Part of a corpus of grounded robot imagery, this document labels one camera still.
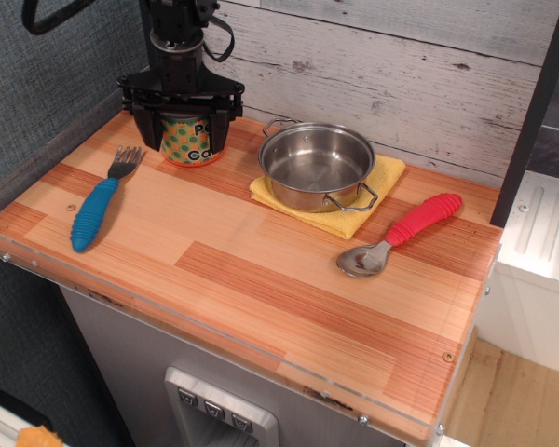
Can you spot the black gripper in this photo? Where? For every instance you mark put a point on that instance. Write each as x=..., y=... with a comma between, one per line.
x=180, y=83

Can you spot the peas and carrots can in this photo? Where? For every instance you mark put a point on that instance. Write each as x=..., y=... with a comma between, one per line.
x=186, y=141

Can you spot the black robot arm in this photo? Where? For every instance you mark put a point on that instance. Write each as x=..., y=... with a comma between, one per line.
x=180, y=24

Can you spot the orange black object corner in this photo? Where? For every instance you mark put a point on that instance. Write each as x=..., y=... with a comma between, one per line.
x=21, y=424

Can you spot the stainless steel pot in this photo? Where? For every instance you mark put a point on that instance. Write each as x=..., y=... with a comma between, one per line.
x=317, y=167

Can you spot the yellow cloth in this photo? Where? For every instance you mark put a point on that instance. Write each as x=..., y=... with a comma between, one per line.
x=344, y=224

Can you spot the grey toy fridge cabinet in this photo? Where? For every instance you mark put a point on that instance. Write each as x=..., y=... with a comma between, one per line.
x=133, y=358

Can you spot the silver dispenser panel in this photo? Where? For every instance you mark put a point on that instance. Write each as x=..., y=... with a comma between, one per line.
x=214, y=412

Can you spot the white toy sink unit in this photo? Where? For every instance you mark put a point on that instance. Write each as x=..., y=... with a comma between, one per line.
x=519, y=309

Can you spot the blue handled fork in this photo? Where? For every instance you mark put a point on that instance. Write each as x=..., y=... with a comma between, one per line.
x=88, y=221

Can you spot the red handled spoon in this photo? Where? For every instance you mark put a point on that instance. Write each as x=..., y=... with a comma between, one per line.
x=369, y=260

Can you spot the right black post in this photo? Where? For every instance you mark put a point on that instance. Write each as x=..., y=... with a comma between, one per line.
x=530, y=130

